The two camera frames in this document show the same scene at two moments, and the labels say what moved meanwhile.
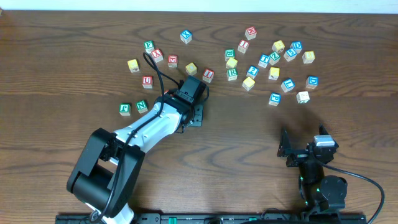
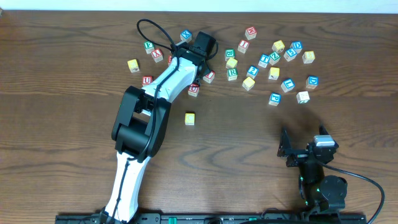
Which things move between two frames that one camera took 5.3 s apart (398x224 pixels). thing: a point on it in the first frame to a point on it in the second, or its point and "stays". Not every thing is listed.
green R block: x=232 y=74 stays
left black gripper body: x=198 y=115 to x=199 y=78
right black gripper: x=299 y=156 stays
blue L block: x=288 y=85 stays
